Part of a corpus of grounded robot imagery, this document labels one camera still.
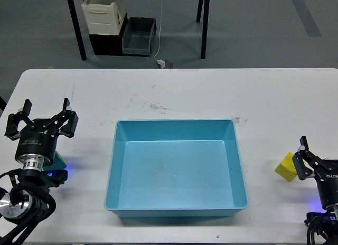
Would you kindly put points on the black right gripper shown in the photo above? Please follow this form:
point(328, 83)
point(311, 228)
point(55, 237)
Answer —
point(307, 165)

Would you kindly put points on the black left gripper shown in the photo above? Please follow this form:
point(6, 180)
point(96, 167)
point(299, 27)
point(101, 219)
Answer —
point(42, 139)

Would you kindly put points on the yellow wooden block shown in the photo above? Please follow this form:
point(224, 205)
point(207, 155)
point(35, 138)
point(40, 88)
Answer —
point(286, 168)

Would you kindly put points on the green wooden block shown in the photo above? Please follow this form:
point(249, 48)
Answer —
point(59, 163)

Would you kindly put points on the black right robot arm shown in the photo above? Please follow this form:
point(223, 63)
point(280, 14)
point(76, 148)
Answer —
point(323, 224)

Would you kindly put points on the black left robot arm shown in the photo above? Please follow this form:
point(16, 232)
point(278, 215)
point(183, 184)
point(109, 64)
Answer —
point(29, 201)

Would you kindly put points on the light blue plastic box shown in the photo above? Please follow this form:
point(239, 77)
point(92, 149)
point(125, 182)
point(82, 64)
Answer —
point(175, 168)

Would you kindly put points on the dark brown crate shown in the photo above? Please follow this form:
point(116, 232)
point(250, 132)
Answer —
point(108, 44)

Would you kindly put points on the white plastic crate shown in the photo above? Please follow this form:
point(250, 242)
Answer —
point(104, 17)

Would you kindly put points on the grey plastic bin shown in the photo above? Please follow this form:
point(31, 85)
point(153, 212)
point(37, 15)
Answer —
point(138, 36)

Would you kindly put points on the white power adapter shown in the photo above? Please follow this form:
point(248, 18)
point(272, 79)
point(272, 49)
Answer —
point(161, 64)

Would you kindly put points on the black table leg left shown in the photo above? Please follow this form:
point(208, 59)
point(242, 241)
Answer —
point(77, 30)

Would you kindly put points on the black table leg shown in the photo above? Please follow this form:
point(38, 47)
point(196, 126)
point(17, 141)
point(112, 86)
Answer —
point(77, 30)
point(203, 13)

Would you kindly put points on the black table leg right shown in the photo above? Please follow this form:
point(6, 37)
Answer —
point(203, 13)

